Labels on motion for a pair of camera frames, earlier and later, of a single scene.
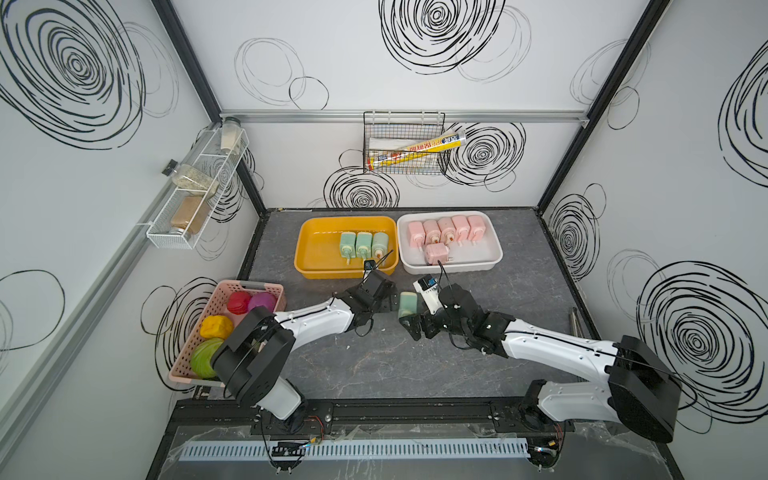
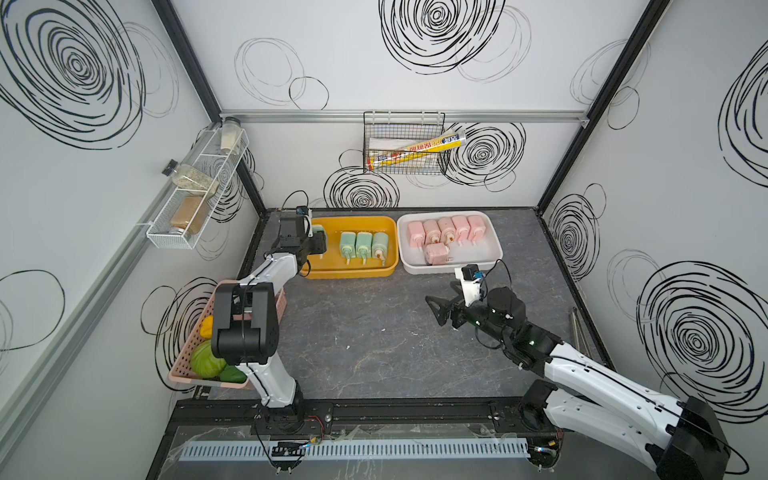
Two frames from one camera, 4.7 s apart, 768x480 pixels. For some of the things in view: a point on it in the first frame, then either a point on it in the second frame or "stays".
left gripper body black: (385, 303) → (311, 245)
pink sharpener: (477, 228) stays
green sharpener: (407, 304) → (317, 228)
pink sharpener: (416, 234) stays
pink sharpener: (434, 252) stays
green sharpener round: (380, 245) stays
